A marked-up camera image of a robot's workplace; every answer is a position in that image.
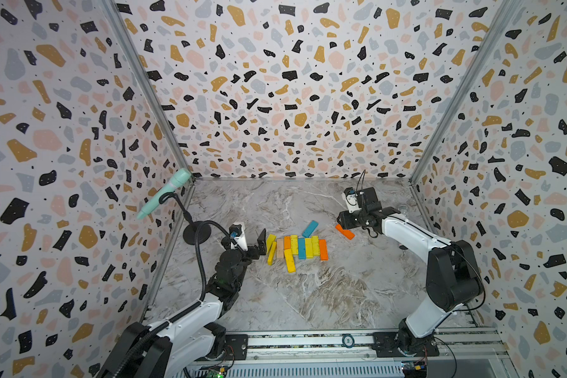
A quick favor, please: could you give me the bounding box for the teal block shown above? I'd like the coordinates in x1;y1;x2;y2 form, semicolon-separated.
298;238;306;260
302;220;318;238

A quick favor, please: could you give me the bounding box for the yellow-green block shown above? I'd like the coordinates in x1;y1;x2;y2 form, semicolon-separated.
311;236;321;258

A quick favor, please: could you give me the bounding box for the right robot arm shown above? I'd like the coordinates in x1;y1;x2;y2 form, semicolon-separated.
337;187;484;357

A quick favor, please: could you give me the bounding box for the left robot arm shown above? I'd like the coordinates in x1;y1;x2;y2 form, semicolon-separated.
98;224;268;377

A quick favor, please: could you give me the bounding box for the yellow block far left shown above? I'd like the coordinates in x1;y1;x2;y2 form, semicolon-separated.
266;234;277;254

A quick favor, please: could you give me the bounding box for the yellow block leaning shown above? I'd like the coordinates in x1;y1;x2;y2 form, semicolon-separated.
267;241;277;266

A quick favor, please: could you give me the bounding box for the beige wooden block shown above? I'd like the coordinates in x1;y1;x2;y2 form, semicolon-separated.
276;238;284;260

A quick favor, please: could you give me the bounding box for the orange block small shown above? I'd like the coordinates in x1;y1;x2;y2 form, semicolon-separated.
283;236;291;250

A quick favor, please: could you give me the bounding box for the yellow block centre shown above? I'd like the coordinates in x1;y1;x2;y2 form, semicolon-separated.
290;235;299;255

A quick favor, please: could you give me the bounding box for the yellow block front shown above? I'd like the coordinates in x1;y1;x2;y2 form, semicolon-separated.
284;248;296;273

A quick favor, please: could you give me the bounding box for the yellow block inner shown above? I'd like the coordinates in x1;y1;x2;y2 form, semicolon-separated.
304;238;313;259

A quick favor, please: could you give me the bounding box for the black microphone stand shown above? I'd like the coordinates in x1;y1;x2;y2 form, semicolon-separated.
159;192;211;245

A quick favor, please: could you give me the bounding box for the mint green microphone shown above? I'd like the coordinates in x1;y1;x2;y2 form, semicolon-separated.
136;169;192;220

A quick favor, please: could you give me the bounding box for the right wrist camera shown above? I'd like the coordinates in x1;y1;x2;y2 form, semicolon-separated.
343;187;360;213

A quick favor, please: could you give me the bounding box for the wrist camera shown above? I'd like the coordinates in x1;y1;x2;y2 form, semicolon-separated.
343;187;360;213
229;223;248;252

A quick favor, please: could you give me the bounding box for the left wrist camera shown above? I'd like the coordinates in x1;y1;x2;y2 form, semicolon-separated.
229;223;248;252

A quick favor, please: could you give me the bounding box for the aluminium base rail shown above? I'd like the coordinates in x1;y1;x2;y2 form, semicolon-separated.
106;328;516;378

